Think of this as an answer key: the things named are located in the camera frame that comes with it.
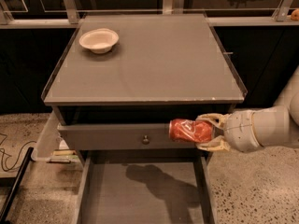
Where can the round metal drawer knob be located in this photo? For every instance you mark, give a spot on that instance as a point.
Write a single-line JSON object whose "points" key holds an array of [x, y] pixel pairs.
{"points": [[145, 140]]}

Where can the white paper bowl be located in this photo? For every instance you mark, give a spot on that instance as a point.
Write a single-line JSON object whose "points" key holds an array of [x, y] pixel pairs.
{"points": [[99, 41]]}

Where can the black bar on floor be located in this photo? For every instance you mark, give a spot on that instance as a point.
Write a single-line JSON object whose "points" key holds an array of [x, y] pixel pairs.
{"points": [[16, 181]]}

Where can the crushed red coke can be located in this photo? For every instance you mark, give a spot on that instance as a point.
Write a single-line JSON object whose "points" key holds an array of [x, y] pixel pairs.
{"points": [[196, 131]]}

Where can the grey top drawer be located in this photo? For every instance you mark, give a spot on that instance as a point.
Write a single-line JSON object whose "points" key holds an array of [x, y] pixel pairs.
{"points": [[119, 136]]}

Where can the clear plastic bin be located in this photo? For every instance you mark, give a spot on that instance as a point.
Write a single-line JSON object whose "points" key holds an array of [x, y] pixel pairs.
{"points": [[51, 147]]}

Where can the open grey middle drawer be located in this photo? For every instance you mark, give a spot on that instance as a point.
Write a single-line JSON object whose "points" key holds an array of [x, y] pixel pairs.
{"points": [[159, 186]]}

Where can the metal window rail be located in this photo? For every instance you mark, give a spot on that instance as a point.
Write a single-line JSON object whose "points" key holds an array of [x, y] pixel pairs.
{"points": [[68, 13]]}

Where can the grey drawer cabinet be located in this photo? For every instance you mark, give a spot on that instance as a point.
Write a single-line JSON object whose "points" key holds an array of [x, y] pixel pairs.
{"points": [[163, 67]]}

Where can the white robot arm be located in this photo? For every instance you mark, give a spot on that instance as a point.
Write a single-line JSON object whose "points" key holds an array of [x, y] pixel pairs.
{"points": [[279, 124]]}

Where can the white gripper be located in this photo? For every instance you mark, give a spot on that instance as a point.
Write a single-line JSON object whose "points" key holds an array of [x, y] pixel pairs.
{"points": [[240, 130]]}

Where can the orange fruit on ledge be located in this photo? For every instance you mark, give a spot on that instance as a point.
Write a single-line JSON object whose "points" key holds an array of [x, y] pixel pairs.
{"points": [[295, 15]]}

